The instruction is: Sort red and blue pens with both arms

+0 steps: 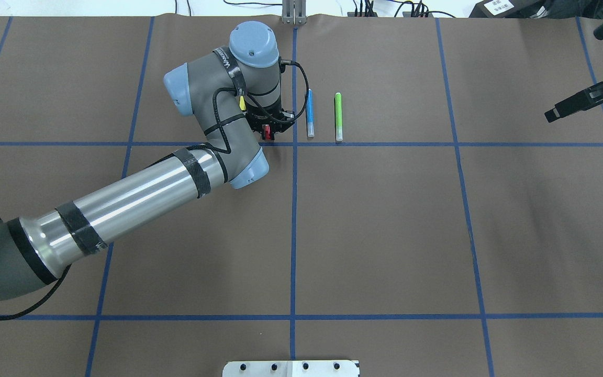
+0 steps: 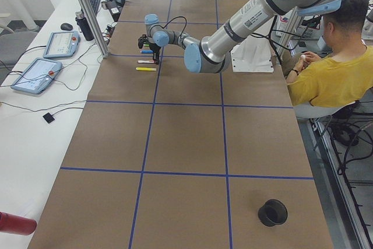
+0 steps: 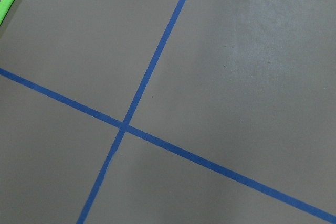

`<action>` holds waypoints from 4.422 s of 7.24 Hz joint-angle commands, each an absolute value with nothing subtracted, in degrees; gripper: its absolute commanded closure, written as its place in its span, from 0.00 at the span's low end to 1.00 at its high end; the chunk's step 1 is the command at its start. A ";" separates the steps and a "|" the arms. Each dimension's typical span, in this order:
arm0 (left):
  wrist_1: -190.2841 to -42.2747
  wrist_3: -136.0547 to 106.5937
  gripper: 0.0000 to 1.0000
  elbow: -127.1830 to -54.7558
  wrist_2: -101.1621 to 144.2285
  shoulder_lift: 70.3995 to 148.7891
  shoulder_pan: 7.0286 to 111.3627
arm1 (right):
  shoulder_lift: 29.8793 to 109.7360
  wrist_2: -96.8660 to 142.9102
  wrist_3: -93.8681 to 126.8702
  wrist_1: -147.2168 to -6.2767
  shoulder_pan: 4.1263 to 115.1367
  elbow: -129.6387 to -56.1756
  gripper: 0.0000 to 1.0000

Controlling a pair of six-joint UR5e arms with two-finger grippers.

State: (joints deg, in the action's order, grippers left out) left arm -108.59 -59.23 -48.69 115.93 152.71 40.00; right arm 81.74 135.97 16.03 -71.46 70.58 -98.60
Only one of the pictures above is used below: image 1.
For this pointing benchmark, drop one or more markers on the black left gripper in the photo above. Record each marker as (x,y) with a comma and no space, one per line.
(260,120)

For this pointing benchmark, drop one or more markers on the red marker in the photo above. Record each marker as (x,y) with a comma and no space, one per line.
(266,133)

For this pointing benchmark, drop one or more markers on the blue marker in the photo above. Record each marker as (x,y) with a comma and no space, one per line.
(310,114)

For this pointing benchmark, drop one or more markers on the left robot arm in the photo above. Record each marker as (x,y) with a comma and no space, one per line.
(232,92)

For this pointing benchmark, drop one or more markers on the green marker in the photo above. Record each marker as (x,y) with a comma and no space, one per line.
(338,117)

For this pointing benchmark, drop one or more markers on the aluminium frame post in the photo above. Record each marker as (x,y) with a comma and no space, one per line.
(294,12)

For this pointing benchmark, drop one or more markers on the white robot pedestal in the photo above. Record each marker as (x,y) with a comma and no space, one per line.
(293,368)

